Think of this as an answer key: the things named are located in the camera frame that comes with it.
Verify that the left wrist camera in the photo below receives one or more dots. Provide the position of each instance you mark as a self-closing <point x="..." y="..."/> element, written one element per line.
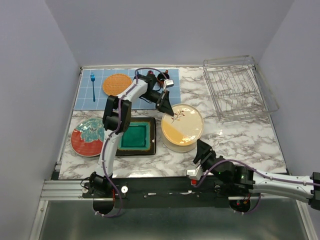
<point x="168" y="83"/>

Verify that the wire dish rack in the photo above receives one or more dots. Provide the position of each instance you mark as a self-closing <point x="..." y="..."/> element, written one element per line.
<point x="236" y="88"/>

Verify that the woven wicker coaster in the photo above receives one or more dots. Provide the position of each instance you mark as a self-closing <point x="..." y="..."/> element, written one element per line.
<point x="116" y="83"/>

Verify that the blue grid placemat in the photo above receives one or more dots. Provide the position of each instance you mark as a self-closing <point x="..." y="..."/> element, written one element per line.
<point x="84" y="98"/>

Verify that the brown rimmed plate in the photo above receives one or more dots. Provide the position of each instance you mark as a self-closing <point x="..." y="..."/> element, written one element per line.
<point x="178" y="148"/>

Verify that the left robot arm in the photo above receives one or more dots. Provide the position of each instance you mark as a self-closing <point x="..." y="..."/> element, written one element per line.
<point x="117" y="118"/>

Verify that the yellow rimmed plate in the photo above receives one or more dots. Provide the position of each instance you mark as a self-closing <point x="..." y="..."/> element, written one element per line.
<point x="184" y="127"/>

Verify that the blue fork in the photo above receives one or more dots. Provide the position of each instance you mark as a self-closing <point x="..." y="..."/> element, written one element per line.
<point x="93" y="78"/>

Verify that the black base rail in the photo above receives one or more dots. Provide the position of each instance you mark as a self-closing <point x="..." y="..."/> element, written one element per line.
<point x="164" y="192"/>

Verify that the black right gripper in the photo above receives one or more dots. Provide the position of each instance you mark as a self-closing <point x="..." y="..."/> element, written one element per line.
<point x="204" y="150"/>

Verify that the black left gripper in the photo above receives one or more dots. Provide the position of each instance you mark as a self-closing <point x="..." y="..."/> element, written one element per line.
<point x="164" y="105"/>

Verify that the aluminium frame extrusion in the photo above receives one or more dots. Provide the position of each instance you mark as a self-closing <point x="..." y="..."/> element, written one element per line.
<point x="61" y="190"/>

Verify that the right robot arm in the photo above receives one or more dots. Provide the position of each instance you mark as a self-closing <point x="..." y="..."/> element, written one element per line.
<point x="238" y="178"/>

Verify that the teal and red plate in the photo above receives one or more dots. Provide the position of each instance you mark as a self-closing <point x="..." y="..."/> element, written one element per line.
<point x="87" y="137"/>

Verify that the brown ceramic mug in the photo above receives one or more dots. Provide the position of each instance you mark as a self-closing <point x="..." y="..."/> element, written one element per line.
<point x="161" y="77"/>

